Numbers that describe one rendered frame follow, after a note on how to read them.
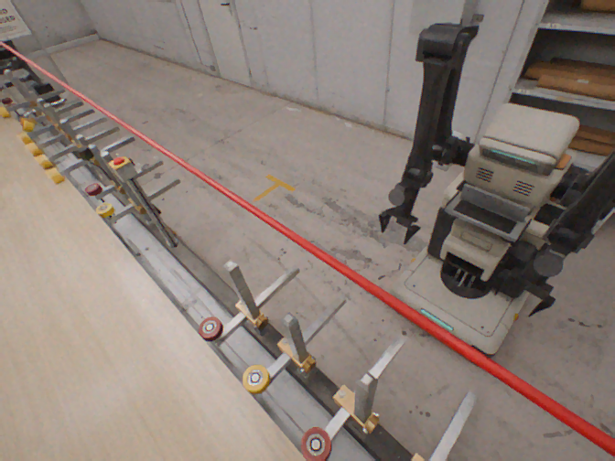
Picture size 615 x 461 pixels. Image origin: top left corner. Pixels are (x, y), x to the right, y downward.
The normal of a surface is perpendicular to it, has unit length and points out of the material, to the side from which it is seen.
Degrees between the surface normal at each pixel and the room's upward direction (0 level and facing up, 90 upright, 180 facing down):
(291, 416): 0
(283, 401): 0
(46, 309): 0
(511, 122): 42
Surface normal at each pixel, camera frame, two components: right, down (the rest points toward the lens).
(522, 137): -0.54, -0.10
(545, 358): -0.11, -0.66
